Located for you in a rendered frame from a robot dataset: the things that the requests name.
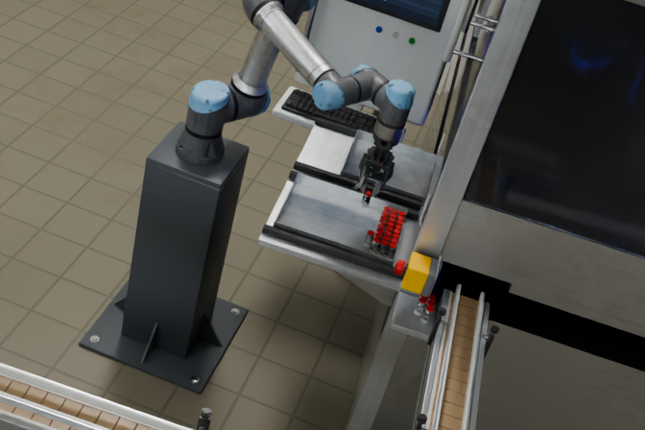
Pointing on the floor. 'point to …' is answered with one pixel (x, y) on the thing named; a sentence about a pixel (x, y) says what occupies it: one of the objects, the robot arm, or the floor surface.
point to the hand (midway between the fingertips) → (369, 190)
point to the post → (464, 155)
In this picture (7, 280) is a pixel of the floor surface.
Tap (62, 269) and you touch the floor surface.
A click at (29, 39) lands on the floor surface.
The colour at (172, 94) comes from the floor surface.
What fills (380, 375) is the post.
